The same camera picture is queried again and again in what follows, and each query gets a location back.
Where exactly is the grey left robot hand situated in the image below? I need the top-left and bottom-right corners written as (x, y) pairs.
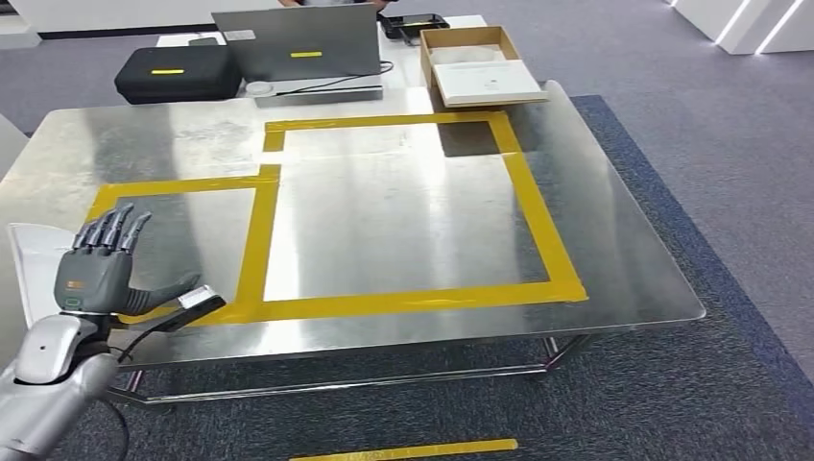
top-left (54, 203), bottom-right (204, 318)

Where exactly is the white plastic car part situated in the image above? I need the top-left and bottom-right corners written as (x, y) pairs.
top-left (7, 222), bottom-right (84, 328)

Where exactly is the yellow tape on workbench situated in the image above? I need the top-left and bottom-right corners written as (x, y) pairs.
top-left (85, 110), bottom-right (589, 328)

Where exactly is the stainless steel workbench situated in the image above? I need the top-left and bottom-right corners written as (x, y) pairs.
top-left (0, 79), bottom-right (707, 408)

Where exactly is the white furniture panel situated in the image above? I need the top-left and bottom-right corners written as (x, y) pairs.
top-left (0, 114), bottom-right (30, 181)

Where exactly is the black carrying case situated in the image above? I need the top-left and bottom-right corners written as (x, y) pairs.
top-left (114, 45), bottom-right (244, 107)

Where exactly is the white cabinet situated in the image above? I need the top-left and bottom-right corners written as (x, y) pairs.
top-left (9, 0), bottom-right (284, 40)

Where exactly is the grey laptop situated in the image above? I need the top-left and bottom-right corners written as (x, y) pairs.
top-left (211, 3), bottom-right (386, 109)

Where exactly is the straight yellow floor tape strip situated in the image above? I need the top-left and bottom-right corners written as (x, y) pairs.
top-left (289, 439), bottom-right (519, 461)

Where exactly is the white table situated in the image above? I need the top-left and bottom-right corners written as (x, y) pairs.
top-left (156, 13), bottom-right (491, 103)

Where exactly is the person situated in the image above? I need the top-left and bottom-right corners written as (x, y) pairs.
top-left (279, 0), bottom-right (391, 12)

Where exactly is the cardboard box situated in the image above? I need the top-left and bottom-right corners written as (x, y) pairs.
top-left (419, 25), bottom-right (549, 109)

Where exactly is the black tray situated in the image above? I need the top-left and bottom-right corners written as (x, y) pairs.
top-left (379, 12), bottom-right (451, 44)

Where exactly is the white flat box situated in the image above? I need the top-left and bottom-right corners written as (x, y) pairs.
top-left (431, 60), bottom-right (549, 109)

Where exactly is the white lit plinth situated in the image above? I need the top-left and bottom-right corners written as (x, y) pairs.
top-left (667, 0), bottom-right (814, 56)

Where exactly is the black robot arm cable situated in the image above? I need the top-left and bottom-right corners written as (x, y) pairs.
top-left (95, 394), bottom-right (132, 461)

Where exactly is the black laptop cable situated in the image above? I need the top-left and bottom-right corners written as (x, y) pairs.
top-left (273, 60), bottom-right (395, 97)

